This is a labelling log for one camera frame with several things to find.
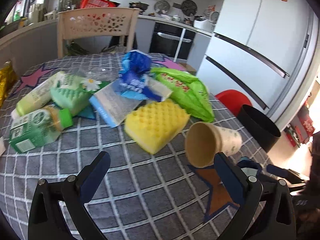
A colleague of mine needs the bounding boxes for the paper cup with green print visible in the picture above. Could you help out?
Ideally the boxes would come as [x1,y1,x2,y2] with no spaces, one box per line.
[185,122,242,168]

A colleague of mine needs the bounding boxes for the green milk carton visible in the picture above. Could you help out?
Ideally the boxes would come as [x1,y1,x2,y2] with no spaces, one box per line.
[9,106,73,153]

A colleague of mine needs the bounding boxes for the blue white tissue pack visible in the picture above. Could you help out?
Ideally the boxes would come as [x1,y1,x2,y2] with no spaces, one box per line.
[89,83,142,128]

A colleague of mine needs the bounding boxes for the green sponge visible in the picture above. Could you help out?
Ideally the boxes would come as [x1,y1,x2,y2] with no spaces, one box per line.
[50,88,92,116]

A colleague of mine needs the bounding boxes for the yellow sponge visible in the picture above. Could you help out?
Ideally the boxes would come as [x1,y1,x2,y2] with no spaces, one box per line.
[124,99,190,154]

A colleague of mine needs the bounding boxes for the green snack bag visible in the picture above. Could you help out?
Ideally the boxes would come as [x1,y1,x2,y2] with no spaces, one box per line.
[151,67,214,122]

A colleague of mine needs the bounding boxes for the green daisy tube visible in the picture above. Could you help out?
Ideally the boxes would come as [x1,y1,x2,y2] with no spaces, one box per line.
[60,73,111,92]

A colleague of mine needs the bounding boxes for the light green lotion tube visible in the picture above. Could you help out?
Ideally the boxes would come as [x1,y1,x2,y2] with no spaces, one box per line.
[11,71,65,119]

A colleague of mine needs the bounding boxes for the clear plastic wrapper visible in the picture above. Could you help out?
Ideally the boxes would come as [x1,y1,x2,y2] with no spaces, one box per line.
[84,64,120,82]

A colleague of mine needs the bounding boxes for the blue plastic wrapper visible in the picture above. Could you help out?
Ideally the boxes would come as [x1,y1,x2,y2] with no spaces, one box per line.
[112,50,172,102]

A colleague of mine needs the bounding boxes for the black trash bin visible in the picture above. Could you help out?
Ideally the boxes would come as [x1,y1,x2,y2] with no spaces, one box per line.
[237,105,281,153]

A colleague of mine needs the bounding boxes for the grey checkered tablecloth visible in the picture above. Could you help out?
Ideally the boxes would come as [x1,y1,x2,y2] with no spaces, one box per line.
[0,52,278,240]

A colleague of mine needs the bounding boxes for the red stool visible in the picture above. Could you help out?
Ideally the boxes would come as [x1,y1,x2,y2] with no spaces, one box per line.
[215,89,252,116]

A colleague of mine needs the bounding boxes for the white refrigerator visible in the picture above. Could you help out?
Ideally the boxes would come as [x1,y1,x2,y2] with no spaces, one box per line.
[197,0,318,123]

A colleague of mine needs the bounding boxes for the gold foil bag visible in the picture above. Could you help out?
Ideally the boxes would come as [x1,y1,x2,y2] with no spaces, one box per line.
[0,61,17,107]

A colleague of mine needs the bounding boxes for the white mop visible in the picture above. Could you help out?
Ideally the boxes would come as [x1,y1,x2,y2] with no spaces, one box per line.
[173,28,186,62]

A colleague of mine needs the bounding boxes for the black built-in oven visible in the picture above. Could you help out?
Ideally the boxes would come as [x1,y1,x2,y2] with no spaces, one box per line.
[149,22,195,60]

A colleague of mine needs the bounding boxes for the white rice cooker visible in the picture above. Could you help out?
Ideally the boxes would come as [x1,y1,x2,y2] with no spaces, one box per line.
[193,17,215,33]

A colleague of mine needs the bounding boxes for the red plastic basket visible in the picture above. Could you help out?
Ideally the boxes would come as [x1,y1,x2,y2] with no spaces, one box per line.
[80,0,118,9]

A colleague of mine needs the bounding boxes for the black wok on stove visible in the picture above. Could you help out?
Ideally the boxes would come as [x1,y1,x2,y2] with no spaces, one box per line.
[129,2,149,12]

